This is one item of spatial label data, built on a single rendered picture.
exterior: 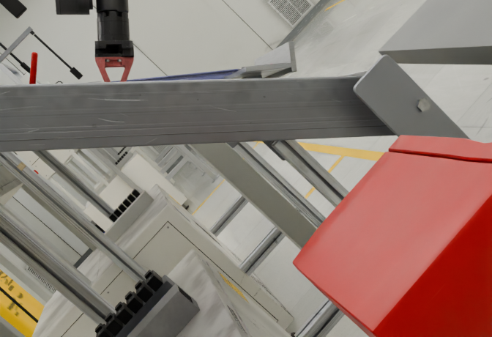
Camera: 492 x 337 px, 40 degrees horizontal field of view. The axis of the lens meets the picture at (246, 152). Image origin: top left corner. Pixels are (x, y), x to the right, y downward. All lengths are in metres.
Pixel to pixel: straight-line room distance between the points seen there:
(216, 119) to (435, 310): 0.44
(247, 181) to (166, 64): 7.25
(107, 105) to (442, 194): 0.43
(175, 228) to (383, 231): 1.85
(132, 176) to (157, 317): 4.66
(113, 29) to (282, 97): 0.61
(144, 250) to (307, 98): 1.52
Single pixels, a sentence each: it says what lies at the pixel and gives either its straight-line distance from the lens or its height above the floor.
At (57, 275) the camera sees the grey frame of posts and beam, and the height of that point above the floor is 0.78.
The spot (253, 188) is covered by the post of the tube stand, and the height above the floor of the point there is 0.57.
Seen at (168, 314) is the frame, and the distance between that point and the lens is 1.04.
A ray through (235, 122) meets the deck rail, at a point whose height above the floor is 0.81.
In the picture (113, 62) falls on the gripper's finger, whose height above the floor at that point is 0.98.
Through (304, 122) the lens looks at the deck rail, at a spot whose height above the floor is 0.76.
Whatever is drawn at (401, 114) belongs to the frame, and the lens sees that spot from 0.67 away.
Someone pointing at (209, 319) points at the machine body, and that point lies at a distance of 0.98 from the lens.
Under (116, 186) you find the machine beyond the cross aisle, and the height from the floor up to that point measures 0.56.
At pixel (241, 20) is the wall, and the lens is 8.98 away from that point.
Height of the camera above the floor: 0.90
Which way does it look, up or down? 9 degrees down
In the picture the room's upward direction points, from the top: 47 degrees counter-clockwise
